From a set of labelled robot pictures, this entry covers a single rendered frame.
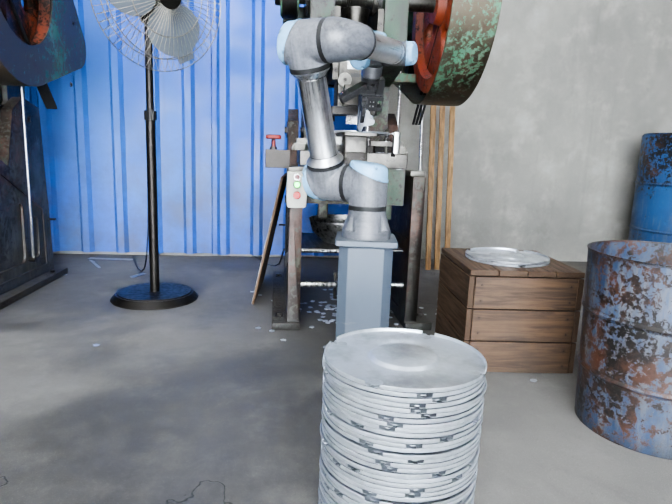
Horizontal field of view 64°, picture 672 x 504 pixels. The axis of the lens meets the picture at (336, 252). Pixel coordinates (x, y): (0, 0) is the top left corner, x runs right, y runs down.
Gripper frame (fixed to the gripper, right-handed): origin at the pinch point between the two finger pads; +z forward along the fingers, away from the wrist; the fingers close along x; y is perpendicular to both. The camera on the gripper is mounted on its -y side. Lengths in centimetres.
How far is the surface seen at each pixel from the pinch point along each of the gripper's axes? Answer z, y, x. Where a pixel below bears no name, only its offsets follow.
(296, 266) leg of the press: 48, -23, -24
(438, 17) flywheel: -34, 36, 39
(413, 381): -14, -13, -136
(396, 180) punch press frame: 19.0, 16.8, -5.6
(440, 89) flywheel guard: -12.1, 34.0, 14.1
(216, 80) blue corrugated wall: 32, -63, 141
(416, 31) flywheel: -20, 36, 71
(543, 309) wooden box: 31, 55, -70
